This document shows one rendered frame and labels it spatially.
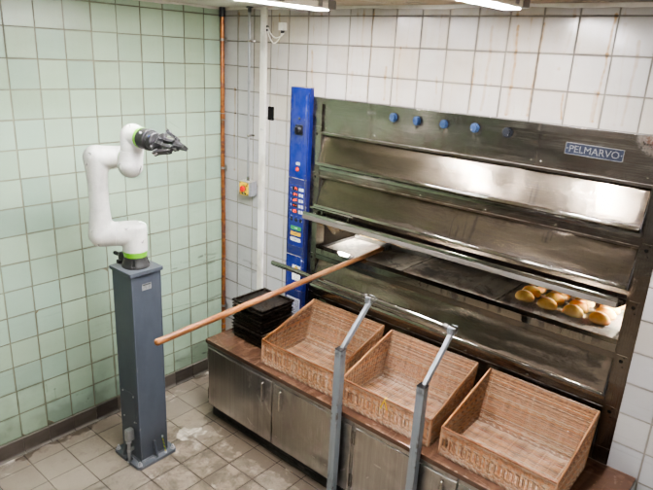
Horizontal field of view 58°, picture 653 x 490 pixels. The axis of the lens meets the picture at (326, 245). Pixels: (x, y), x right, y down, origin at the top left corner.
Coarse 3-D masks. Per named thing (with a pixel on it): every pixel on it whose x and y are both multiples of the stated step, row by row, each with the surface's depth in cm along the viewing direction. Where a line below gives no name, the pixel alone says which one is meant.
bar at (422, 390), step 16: (304, 272) 330; (336, 288) 315; (368, 304) 302; (384, 304) 296; (432, 320) 279; (352, 336) 297; (448, 336) 272; (336, 352) 293; (336, 368) 295; (432, 368) 267; (336, 384) 297; (336, 400) 300; (416, 400) 266; (336, 416) 302; (416, 416) 268; (336, 432) 306; (416, 432) 269; (336, 448) 310; (416, 448) 271; (336, 464) 314; (416, 464) 275; (336, 480) 318; (416, 480) 279
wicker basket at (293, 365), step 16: (320, 304) 373; (288, 320) 359; (320, 320) 372; (336, 320) 364; (352, 320) 358; (368, 320) 350; (272, 336) 352; (320, 336) 371; (336, 336) 364; (368, 336) 350; (272, 352) 341; (288, 352) 332; (304, 352) 362; (320, 352) 363; (288, 368) 336; (304, 368) 327; (320, 368) 319; (320, 384) 321
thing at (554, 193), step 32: (320, 160) 351; (352, 160) 337; (384, 160) 324; (416, 160) 312; (448, 160) 300; (480, 160) 290; (448, 192) 300; (480, 192) 288; (512, 192) 278; (544, 192) 269; (576, 192) 260; (608, 192) 252; (640, 192) 245; (608, 224) 249; (640, 224) 243
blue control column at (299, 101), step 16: (304, 96) 348; (304, 112) 350; (304, 128) 353; (304, 144) 355; (304, 160) 358; (304, 176) 361; (288, 192) 373; (304, 192) 364; (304, 208) 366; (288, 224) 379; (304, 224) 369; (304, 240) 372; (288, 256) 385; (304, 256) 376; (288, 272) 388; (304, 288) 384; (304, 304) 388
